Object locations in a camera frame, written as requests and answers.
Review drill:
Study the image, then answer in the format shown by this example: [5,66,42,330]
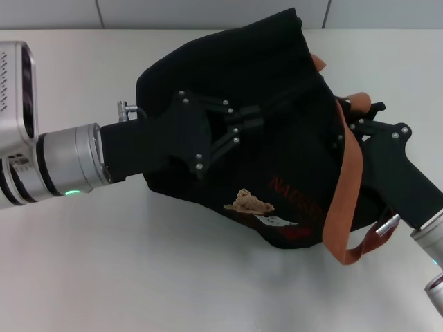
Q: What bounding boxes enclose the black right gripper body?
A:
[359,122,443,230]

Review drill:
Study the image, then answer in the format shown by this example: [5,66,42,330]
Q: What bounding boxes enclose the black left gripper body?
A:
[100,89,213,181]

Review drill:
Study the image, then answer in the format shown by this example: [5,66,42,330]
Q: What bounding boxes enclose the black food bag orange straps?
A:
[136,8,399,266]

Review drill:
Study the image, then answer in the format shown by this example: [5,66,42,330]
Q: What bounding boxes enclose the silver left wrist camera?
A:
[0,41,39,160]

